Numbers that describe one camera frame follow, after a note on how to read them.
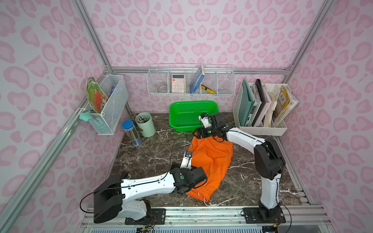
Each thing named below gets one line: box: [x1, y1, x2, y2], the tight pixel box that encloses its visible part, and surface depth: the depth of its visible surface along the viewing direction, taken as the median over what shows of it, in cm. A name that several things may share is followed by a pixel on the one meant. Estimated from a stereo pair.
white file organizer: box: [232, 81, 289, 136], surface depth 100 cm
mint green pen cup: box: [135, 112, 156, 138], surface depth 100 cm
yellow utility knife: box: [201, 84, 217, 95], surface depth 100 cm
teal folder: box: [239, 78, 256, 127], surface depth 92 cm
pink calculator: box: [171, 73, 186, 94], surface depth 97 cm
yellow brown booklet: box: [278, 85, 291, 110], surface depth 102 cm
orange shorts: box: [185, 131, 234, 203], surface depth 88 cm
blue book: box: [189, 64, 205, 94], surface depth 90 cm
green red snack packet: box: [86, 77, 109, 114], surface depth 75 cm
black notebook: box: [251, 78, 267, 127], surface depth 94 cm
